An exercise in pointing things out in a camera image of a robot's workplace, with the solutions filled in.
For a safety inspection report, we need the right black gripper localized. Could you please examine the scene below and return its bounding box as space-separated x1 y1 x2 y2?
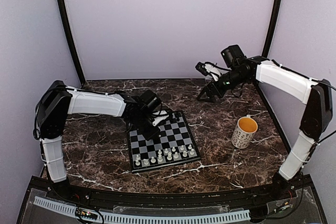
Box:
197 68 249 103

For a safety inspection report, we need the black grey chessboard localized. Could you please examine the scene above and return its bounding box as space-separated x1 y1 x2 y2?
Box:
127 111 201 173

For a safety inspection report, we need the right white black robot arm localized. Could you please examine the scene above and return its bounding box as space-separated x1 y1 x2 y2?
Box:
195 45 335 200

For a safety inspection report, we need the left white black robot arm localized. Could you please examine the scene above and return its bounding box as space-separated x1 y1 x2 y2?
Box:
33 80 169 201

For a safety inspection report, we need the white patterned mug yellow inside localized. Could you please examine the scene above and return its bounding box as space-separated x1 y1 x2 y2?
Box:
231 115 258 149

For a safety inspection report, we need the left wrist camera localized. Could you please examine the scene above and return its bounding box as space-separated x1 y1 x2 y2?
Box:
152 110 169 126

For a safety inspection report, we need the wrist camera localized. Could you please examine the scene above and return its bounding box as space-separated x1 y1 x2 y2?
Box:
195 62 222 81
152 110 169 126

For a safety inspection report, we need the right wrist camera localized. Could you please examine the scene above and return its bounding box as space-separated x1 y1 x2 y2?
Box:
195 62 222 81

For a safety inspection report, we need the black front rail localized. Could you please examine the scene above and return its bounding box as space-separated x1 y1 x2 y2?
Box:
42 184 299 209

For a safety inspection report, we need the white slotted cable duct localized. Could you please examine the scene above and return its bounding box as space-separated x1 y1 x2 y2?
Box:
33 196 250 223

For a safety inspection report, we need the right black frame post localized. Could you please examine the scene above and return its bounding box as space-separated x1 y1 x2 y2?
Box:
261 0 281 58

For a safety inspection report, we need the black frame post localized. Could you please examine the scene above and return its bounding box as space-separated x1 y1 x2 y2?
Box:
57 0 86 85
261 0 281 58

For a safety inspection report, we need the left black frame post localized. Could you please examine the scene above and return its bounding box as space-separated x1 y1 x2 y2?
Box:
57 0 86 85

